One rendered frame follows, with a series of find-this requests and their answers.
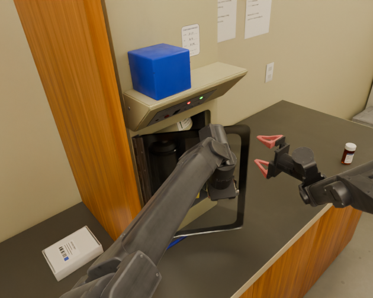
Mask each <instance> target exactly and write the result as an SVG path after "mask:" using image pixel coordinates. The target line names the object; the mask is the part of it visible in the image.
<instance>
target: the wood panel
mask: <svg viewBox="0 0 373 298"><path fill-rule="evenodd" d="M13 1H14V4H15V7H16V9H17V12H18V16H19V18H20V21H21V25H22V27H23V30H24V33H25V36H26V39H27V42H28V45H29V48H30V50H31V54H32V56H33V59H34V62H35V65H36V68H37V71H38V74H39V76H40V80H41V83H42V85H43V88H44V91H45V94H46V97H47V100H48V103H49V106H50V109H51V111H52V114H53V118H54V121H55V123H56V126H57V129H58V132H59V135H60V138H61V141H62V144H63V147H64V149H65V152H66V155H67V159H68V161H69V164H70V168H71V169H72V173H73V176H74V178H75V182H76V185H77V187H78V190H79V193H80V196H81V199H82V201H83V203H84V204H85V205H86V207H87V208H88V209H89V210H90V211H91V213H92V214H93V215H94V217H95V218H96V219H97V220H98V222H99V223H100V224H101V225H102V227H103V228H104V229H105V230H106V231H107V233H108V234H109V235H110V237H111V238H112V239H113V240H114V242H115V241H116V240H117V238H118V237H119V236H120V235H121V234H122V233H123V231H124V230H125V229H126V228H127V227H128V225H129V224H130V223H131V222H132V220H133V219H134V218H135V217H136V216H137V214H138V213H139V212H140V211H141V206H140V200H139V194H138V191H137V185H136V179H135V175H134V170H133V163H132V160H131V154H130V149H129V145H128V139H127V133H126V128H125V124H124V118H123V112H122V109H121V103H120V97H119V93H118V87H117V82H116V78H115V72H114V66H113V63H112V57H111V52H110V45H109V42H108V36H107V31H106V27H105V21H104V15H103V11H102V6H101V0H13Z"/></svg>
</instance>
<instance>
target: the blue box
mask: <svg viewBox="0 0 373 298"><path fill-rule="evenodd" d="M127 54H128V60H129V65H130V72H131V79H132V83H133V89H134V90H136V91H138V92H140V93H142V94H144V95H146V96H148V97H150V98H152V99H155V100H157V101H158V100H161V99H163V98H167V97H169V96H172V95H174V94H177V93H180V92H183V91H185V90H188V89H190V88H191V68H190V55H189V49H186V48H182V47H177V46H172V45H169V44H165V43H161V44H157V45H153V46H149V47H144V48H140V49H137V50H132V51H128V52H127Z"/></svg>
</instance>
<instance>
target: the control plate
mask: <svg viewBox="0 0 373 298"><path fill-rule="evenodd" d="M216 90H217V89H215V90H212V91H210V92H207V93H205V94H203V95H200V96H197V97H195V98H192V99H190V100H187V101H185V102H182V103H179V104H177V105H174V106H171V107H170V108H167V109H164V110H162V111H159V112H157V114H156V115H155V116H154V117H153V119H152V120H151V121H150V122H149V124H148V125H147V127H148V126H149V125H152V124H155V123H157V122H159V121H162V120H164V119H166V118H164V117H165V116H167V115H169V117H172V116H174V115H173V113H174V112H175V111H177V110H179V109H180V111H179V112H178V113H177V114H179V113H181V112H183V111H186V110H188V109H191V108H193V107H195V106H198V105H199V104H197V103H198V102H200V104H202V103H203V102H204V101H205V100H206V99H207V98H209V97H210V96H211V95H212V94H213V93H214V92H215V91H216ZM201 97H202V98H201ZM200 98H201V99H200ZM188 102H190V103H189V104H187V103H188ZM191 105H193V107H191ZM184 108H186V110H184ZM175 115H176V114H175ZM169 117H167V118H169ZM157 119H159V120H158V121H155V120H157Z"/></svg>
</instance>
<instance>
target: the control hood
mask: <svg viewBox="0 0 373 298"><path fill-rule="evenodd" d="M247 72H248V70H247V69H244V68H241V67H237V66H232V65H229V64H225V63H221V62H215V63H212V64H209V65H206V66H203V67H199V68H197V69H194V70H191V88H190V89H188V90H185V91H183V92H180V93H177V94H174V95H172V96H169V97H167V98H163V99H161V100H158V101H157V100H155V99H152V98H150V97H148V96H146V95H144V94H142V93H140V92H138V91H136V90H134V89H132V90H128V91H126V92H124V93H123V98H124V104H125V107H126V114H127V120H128V125H129V129H131V130H132V131H134V132H136V131H139V130H141V129H143V128H146V127H147V125H148V124H149V122H150V121H151V120H152V119H153V117H154V116H155V115H156V114H157V112H159V111H162V110H164V109H167V108H170V107H171V106H174V105H177V104H179V103H182V102H185V101H187V100H190V99H192V98H195V97H197V96H200V95H203V94H205V93H207V92H210V91H212V90H215V89H217V90H216V91H215V92H214V93H213V94H212V95H211V96H210V97H209V98H207V99H206V100H205V101H204V102H203V103H202V104H204V103H206V102H208V101H211V100H213V99H215V98H218V97H220V96H223V95H224V94H225V93H226V92H227V91H229V90H230V89H231V88H232V87H233V86H234V85H235V84H236V83H237V82H238V81H239V80H240V79H242V78H243V77H244V76H245V75H246V74H247Z"/></svg>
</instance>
